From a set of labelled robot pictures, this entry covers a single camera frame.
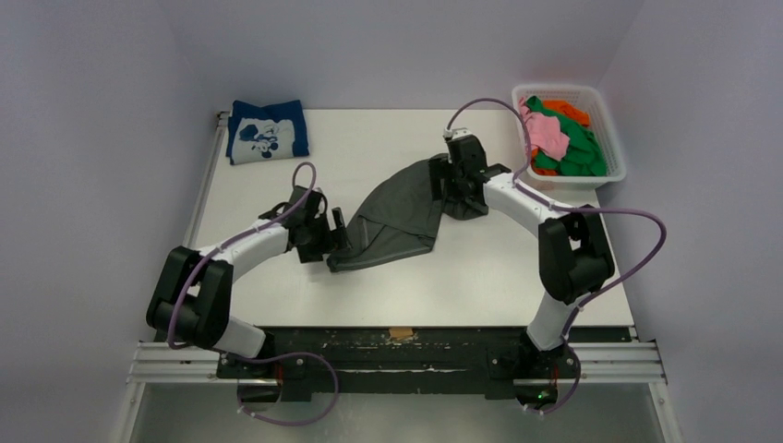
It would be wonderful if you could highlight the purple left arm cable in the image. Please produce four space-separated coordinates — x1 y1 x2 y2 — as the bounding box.
166 161 340 428

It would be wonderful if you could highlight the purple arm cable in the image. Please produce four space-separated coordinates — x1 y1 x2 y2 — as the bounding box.
445 97 669 416
166 161 340 428

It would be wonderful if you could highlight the white plastic laundry basket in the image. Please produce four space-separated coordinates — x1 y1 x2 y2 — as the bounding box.
512 84 627 190

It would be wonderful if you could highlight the blue folded cartoon t-shirt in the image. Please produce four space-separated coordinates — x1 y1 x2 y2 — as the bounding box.
226 100 310 165

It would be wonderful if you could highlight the brown tape piece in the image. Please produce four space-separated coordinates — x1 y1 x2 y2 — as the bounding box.
389 327 416 342

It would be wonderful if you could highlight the dark grey t-shirt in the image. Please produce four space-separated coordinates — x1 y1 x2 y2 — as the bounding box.
327 159 488 273

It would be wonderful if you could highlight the pink t-shirt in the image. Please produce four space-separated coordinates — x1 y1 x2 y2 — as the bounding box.
519 96 570 162

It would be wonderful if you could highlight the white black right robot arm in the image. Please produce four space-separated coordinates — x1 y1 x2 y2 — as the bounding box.
428 128 615 376

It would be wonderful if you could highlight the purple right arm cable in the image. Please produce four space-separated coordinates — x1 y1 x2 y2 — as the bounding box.
445 97 669 416

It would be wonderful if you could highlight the aluminium table edge rail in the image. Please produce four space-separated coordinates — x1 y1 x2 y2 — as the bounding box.
183 111 231 247

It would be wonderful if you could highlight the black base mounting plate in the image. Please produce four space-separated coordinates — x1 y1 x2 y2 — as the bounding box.
216 327 582 406

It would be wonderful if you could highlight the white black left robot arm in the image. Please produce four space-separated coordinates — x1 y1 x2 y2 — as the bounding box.
146 186 350 377

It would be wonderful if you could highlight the aluminium front frame rail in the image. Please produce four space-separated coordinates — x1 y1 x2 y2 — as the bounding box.
110 341 684 442

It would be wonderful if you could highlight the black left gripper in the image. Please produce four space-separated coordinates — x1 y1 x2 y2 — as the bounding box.
297 208 350 263

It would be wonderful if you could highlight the green t-shirt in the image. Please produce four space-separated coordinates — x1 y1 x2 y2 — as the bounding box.
525 95 608 178

